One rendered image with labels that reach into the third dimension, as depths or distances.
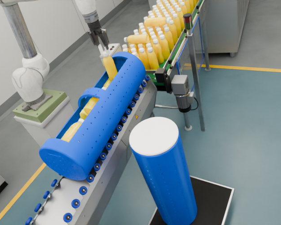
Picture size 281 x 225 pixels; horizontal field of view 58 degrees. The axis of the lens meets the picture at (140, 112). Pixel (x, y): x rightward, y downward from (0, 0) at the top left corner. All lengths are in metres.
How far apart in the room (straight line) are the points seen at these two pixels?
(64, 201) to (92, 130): 0.41
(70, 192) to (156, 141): 0.55
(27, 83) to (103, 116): 0.71
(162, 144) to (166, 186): 0.31
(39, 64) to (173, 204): 1.38
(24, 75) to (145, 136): 0.98
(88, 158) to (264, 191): 1.54
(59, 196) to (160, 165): 0.58
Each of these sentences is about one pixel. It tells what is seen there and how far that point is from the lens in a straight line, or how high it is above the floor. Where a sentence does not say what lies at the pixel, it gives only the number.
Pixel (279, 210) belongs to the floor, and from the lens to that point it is 2.32.
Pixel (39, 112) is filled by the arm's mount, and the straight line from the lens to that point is 1.95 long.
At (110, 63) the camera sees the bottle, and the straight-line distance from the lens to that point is 1.76.
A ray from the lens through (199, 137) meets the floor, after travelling 2.71.
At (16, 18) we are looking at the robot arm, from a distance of 1.98.
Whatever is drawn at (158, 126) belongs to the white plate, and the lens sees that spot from 1.44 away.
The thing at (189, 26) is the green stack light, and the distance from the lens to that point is 2.04.
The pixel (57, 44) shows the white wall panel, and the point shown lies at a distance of 5.02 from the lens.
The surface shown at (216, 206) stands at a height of 0.15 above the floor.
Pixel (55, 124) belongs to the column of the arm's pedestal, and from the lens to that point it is 2.04.
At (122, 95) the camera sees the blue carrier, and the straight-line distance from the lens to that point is 1.57.
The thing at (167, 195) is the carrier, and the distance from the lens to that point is 1.65.
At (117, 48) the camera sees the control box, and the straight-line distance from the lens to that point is 2.24.
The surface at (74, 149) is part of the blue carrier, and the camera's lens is 1.30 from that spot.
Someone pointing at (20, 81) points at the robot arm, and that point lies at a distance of 1.95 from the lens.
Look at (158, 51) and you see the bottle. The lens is 2.14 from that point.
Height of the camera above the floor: 2.05
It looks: 40 degrees down
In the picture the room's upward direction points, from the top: 20 degrees counter-clockwise
